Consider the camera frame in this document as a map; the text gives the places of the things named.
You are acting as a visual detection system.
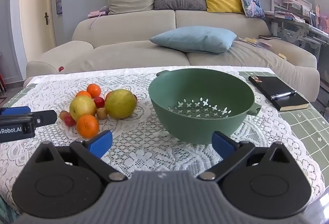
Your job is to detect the small books pile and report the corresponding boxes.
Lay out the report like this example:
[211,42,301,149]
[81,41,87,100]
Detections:
[238,37,273,49]

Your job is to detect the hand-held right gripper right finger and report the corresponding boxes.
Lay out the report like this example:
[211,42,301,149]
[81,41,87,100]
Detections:
[197,131,292,181]

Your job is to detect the black notebook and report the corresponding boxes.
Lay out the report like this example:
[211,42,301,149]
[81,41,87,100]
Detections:
[248,75,309,112]

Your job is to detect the black and silver pen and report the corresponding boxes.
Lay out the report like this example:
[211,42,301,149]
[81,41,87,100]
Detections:
[270,90,297,100]

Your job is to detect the pile of books and boxes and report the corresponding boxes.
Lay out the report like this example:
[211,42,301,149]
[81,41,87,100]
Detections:
[271,0,313,21]

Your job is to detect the floral patterned cushion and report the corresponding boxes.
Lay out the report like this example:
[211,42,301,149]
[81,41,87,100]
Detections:
[237,0,266,19]

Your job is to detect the beige sofa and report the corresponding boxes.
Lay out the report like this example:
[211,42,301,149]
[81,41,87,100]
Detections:
[26,7,318,102]

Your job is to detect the white lace tablecloth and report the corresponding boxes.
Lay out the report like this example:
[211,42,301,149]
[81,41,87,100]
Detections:
[0,67,326,214]

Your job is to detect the green grid tablecloth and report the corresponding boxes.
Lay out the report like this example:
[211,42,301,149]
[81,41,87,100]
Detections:
[0,68,329,224]

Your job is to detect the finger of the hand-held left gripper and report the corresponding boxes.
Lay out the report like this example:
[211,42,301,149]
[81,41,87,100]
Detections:
[32,110,57,127]
[0,106,31,117]

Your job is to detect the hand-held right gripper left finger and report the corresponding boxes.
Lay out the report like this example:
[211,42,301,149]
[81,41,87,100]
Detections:
[33,130,127,181]

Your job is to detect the light blue pillow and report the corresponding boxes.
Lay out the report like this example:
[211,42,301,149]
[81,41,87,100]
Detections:
[149,26,237,54]

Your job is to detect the yellow-green apple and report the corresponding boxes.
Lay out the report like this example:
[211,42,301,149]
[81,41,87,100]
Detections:
[105,89,137,120]
[69,96,97,122]

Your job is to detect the cream door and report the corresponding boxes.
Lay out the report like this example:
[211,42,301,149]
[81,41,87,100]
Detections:
[20,0,56,62]

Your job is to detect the green colander bowl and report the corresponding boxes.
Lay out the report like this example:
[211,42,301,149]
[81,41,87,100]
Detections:
[148,68,262,145]

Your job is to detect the white desk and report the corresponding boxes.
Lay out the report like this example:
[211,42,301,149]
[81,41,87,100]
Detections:
[265,9,329,81]

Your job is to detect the pink flat item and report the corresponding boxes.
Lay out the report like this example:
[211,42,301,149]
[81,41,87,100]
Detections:
[87,6,110,18]

